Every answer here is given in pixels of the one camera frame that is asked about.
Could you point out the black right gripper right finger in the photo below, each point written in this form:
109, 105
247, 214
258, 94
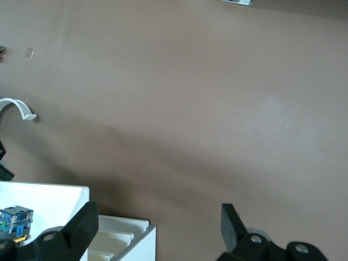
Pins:
231, 225

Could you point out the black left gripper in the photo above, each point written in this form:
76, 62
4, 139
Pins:
2, 150

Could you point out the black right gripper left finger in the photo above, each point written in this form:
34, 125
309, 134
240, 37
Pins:
81, 225

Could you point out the white tray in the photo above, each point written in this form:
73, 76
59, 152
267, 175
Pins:
54, 201

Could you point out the yellow push button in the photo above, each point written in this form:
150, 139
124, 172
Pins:
16, 220

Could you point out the small blue silver component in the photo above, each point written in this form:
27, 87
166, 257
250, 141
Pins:
1, 49

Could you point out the white curved plastic bracket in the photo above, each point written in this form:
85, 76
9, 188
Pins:
23, 108

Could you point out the white table edge bracket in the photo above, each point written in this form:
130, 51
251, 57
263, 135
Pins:
246, 2

